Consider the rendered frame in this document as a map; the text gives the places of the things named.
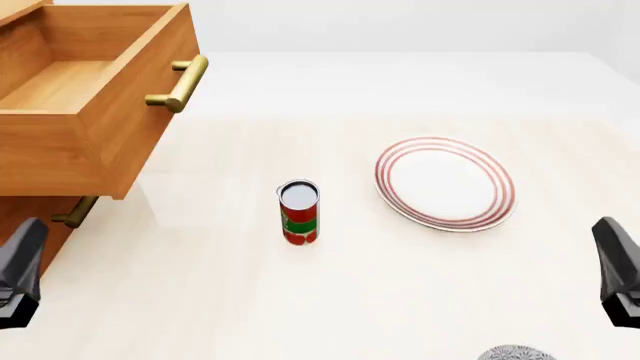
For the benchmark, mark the black patterned bowl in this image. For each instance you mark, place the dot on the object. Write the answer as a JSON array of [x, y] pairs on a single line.
[[517, 353]]

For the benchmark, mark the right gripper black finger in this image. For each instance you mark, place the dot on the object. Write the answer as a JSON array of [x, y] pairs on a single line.
[[620, 258]]

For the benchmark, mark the white plate with red rings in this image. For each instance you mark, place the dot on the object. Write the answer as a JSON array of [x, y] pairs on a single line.
[[440, 183]]

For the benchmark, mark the closed wooden drawer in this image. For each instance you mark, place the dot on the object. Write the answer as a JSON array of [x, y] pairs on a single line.
[[30, 210]]

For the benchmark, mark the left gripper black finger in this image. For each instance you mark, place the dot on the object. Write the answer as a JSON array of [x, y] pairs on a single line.
[[22, 255]]

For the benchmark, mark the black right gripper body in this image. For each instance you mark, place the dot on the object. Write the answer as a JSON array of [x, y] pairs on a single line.
[[625, 311]]

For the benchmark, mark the open wooden drawer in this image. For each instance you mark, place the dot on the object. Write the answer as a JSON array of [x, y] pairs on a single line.
[[60, 150]]

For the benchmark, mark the wooden cabinet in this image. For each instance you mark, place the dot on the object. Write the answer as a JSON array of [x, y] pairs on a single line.
[[20, 9]]

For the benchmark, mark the red and green tin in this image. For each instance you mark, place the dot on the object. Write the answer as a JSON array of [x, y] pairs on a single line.
[[300, 221]]

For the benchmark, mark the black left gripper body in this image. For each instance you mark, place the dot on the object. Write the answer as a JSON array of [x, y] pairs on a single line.
[[15, 311]]

